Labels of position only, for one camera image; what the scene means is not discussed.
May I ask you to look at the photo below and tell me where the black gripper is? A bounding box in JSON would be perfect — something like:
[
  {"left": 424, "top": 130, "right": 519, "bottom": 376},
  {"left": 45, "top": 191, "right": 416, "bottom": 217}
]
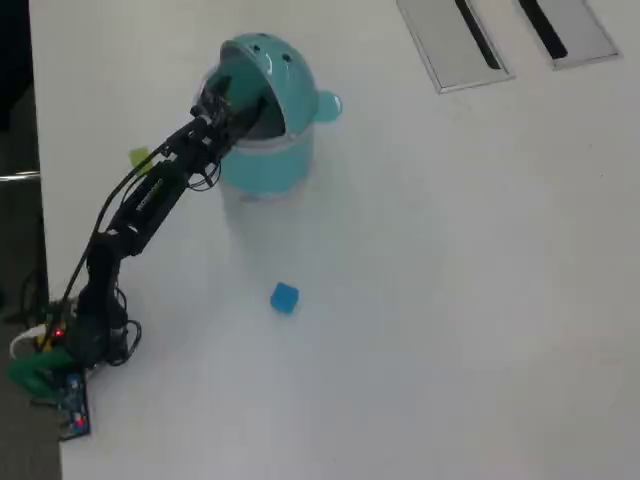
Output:
[{"left": 192, "top": 73, "right": 274, "bottom": 154}]

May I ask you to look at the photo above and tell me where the green lego block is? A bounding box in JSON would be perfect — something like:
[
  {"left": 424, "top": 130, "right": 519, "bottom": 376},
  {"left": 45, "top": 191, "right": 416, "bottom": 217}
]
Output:
[{"left": 128, "top": 147, "right": 152, "bottom": 176}]

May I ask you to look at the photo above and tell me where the blue lego block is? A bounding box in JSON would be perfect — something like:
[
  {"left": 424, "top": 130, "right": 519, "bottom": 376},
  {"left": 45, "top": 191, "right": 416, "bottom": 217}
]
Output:
[{"left": 269, "top": 281, "right": 301, "bottom": 316}]

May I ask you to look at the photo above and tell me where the teal whale-shaped bin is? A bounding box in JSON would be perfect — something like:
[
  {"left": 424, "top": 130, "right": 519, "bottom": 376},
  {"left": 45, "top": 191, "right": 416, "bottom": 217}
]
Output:
[{"left": 199, "top": 32, "right": 345, "bottom": 201}]

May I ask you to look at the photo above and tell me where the green table clamp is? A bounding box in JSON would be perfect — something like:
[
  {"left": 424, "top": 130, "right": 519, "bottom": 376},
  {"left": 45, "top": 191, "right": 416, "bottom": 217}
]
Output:
[{"left": 5, "top": 349, "right": 71, "bottom": 396}]

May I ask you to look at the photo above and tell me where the blue circuit board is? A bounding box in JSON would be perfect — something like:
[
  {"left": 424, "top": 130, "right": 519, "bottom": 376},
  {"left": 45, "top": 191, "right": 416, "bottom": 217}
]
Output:
[{"left": 55, "top": 372, "right": 94, "bottom": 441}]

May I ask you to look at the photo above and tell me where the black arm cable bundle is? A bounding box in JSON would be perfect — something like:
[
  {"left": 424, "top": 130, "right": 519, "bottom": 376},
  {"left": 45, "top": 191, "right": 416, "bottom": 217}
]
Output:
[{"left": 62, "top": 142, "right": 221, "bottom": 321}]

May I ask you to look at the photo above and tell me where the wide silver cable grommet plate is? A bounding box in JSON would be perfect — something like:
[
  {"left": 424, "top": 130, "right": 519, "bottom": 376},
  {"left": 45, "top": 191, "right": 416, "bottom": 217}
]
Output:
[{"left": 397, "top": 0, "right": 516, "bottom": 95}]

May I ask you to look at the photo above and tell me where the white cable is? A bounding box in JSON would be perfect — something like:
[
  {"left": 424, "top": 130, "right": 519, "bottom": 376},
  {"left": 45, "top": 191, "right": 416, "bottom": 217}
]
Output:
[{"left": 9, "top": 324, "right": 49, "bottom": 361}]

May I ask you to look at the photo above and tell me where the narrow silver cable grommet plate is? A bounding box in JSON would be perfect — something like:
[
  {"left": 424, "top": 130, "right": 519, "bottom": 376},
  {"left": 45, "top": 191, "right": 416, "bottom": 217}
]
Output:
[{"left": 517, "top": 0, "right": 624, "bottom": 70}]

